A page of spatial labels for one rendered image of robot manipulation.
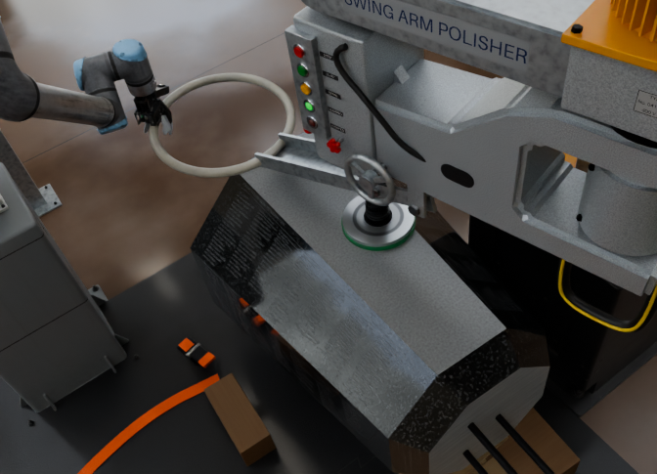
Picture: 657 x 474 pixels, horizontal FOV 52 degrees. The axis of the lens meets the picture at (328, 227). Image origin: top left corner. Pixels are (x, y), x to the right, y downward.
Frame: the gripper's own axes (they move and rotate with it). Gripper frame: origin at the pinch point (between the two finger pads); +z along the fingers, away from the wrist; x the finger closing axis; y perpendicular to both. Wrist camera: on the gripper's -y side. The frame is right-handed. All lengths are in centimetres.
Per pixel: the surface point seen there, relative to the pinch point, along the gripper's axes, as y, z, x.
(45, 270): 48, 21, -31
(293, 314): 59, 12, 58
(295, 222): 35, 0, 54
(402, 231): 38, -5, 87
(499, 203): 61, -48, 109
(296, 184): 19, 1, 51
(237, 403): 67, 69, 32
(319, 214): 31, 0, 61
